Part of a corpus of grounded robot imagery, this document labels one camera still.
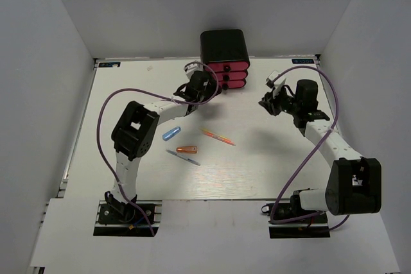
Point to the pink top drawer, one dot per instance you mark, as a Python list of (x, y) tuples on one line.
[(227, 67)]

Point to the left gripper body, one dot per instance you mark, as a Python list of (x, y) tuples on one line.
[(209, 90)]

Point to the left blue table label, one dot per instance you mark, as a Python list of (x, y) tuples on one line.
[(109, 64)]

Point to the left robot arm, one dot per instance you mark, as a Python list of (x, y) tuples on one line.
[(134, 131)]

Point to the yellow highlighter pen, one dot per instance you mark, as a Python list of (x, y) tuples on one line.
[(210, 133)]

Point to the orange highlighter pen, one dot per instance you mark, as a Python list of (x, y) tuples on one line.
[(218, 137)]

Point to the blue table label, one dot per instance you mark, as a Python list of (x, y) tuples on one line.
[(109, 64), (302, 61)]

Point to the orange transparent correction tape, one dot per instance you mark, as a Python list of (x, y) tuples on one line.
[(187, 149)]

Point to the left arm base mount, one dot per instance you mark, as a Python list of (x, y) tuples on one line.
[(118, 219)]

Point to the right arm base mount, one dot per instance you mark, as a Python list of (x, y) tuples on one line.
[(302, 216)]

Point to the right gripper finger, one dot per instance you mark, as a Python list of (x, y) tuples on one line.
[(270, 109), (267, 100)]

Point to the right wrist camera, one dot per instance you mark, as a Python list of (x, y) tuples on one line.
[(275, 80)]

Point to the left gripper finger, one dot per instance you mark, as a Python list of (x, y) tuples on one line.
[(191, 107), (214, 88)]

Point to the blue thin pen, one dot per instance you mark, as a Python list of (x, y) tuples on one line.
[(181, 156)]

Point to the blue transparent correction tape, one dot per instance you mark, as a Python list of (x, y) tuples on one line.
[(171, 133)]

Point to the black drawer cabinet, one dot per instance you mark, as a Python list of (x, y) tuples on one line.
[(223, 46)]

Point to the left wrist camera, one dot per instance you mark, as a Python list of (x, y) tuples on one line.
[(190, 69)]

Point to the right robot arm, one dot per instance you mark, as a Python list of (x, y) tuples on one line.
[(354, 183)]

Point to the right blue table label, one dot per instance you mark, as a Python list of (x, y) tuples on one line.
[(302, 61)]

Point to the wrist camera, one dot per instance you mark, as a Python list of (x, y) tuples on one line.
[(190, 69), (275, 80)]

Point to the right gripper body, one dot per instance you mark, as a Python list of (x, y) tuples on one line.
[(290, 104)]

